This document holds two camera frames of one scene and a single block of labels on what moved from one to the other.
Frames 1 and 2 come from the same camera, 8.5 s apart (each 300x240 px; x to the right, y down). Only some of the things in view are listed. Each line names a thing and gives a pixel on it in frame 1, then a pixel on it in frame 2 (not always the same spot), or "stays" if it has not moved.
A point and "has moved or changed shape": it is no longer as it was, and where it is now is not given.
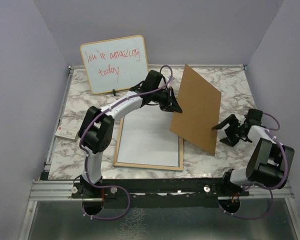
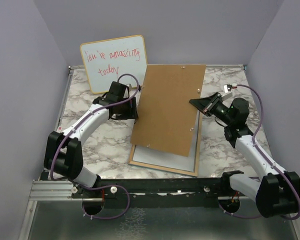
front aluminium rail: [59, 190] stays
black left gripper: [171, 99] to [132, 112]
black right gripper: [231, 139] to [207, 104]
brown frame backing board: [200, 102] has moved or changed shape
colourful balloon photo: [146, 138] to [153, 156]
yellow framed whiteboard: [116, 64] stays
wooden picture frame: [180, 156] to [148, 157]
